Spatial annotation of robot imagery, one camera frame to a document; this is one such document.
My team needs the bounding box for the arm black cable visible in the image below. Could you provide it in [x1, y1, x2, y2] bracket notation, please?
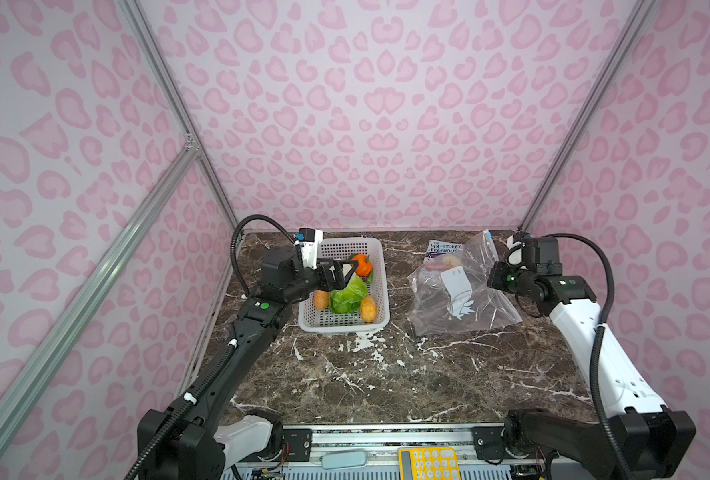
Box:
[540, 232, 632, 480]
[230, 214, 299, 298]

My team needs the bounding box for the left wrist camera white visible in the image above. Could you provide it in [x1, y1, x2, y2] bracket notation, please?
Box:
[295, 228, 323, 270]

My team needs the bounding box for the Treehouse paperback book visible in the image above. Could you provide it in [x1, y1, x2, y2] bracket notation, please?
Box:
[424, 240, 462, 271]

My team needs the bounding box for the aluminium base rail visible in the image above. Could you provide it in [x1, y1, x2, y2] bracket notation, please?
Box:
[222, 423, 584, 479]

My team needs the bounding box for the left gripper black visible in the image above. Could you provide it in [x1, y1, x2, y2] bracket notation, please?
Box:
[283, 256, 356, 305]

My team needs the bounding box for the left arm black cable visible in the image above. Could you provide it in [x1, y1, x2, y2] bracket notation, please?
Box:
[230, 214, 299, 298]

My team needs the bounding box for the yellow toy potato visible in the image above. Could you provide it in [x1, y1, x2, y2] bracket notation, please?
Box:
[359, 295, 378, 324]
[313, 290, 330, 311]

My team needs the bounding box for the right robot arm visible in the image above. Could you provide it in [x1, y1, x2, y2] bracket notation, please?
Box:
[487, 232, 696, 479]

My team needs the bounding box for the aluminium frame strut left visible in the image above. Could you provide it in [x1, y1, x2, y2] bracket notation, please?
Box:
[0, 142, 198, 458]

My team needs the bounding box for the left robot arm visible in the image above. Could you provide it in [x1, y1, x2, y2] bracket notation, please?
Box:
[126, 245, 357, 479]

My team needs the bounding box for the white perforated plastic basket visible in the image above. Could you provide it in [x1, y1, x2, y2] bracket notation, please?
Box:
[298, 237, 390, 335]

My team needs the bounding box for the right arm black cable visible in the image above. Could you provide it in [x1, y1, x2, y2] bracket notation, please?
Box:
[540, 232, 632, 480]

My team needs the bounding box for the orange toy pumpkin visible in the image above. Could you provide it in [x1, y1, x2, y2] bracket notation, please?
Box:
[351, 254, 373, 278]

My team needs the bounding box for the yellow calculator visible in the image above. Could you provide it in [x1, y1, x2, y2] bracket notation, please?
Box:
[398, 446, 461, 480]

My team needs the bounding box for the green white toy cabbage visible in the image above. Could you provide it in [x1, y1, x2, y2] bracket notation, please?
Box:
[329, 274, 368, 315]

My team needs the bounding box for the clear zip top bag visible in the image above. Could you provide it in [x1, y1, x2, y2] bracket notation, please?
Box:
[408, 230, 522, 336]

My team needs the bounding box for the light blue oval case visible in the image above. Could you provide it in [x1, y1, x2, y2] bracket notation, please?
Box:
[320, 450, 368, 470]

